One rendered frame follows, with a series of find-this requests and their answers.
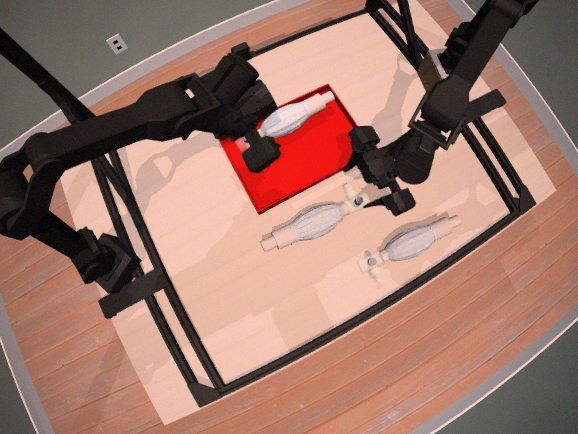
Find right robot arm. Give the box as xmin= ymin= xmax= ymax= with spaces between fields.
xmin=0 ymin=52 xmax=277 ymax=284

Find red tray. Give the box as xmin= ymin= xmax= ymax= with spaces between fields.
xmin=219 ymin=84 xmax=358 ymax=215

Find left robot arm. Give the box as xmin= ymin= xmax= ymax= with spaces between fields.
xmin=356 ymin=0 xmax=539 ymax=189

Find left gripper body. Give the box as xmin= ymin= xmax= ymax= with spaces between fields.
xmin=348 ymin=126 xmax=416 ymax=216

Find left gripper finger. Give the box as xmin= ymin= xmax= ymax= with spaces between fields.
xmin=363 ymin=194 xmax=390 ymax=210
xmin=343 ymin=141 xmax=367 ymax=172

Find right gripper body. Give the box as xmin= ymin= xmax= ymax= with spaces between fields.
xmin=213 ymin=105 xmax=281 ymax=173

